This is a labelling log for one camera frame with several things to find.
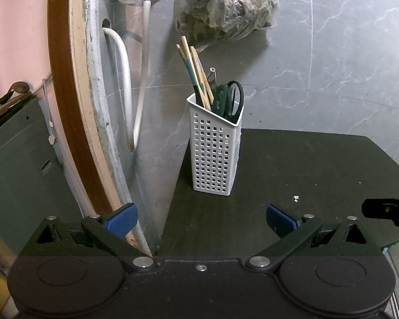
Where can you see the brown wooden object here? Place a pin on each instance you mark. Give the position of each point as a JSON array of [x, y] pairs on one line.
[[16, 88]]

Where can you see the wooden door frame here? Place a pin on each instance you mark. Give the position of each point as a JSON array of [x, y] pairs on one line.
[[58, 73]]

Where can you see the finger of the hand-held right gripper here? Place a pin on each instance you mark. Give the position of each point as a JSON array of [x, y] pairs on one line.
[[385, 207]]

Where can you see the white perforated utensil basket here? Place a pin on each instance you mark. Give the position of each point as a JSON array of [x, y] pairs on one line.
[[212, 159]]

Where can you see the white zip tie tag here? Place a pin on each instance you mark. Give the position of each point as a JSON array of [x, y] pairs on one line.
[[52, 138]]

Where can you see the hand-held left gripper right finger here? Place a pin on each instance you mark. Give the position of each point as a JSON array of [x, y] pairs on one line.
[[281, 221]]

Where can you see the teal-tipped dark stick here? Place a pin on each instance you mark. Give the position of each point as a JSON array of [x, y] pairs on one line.
[[193, 76]]

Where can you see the dark grey cabinet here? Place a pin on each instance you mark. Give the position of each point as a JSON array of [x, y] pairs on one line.
[[20, 172]]

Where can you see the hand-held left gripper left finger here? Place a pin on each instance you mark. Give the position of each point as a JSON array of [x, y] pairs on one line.
[[123, 221]]

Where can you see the clear bag of dried leaves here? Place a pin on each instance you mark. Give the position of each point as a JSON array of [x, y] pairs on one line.
[[219, 10]]

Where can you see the small white scrap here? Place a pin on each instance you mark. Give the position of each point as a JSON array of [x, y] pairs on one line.
[[296, 198]]

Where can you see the wooden chopstick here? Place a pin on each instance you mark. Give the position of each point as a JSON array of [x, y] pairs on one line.
[[187, 47], [180, 51], [196, 60]]

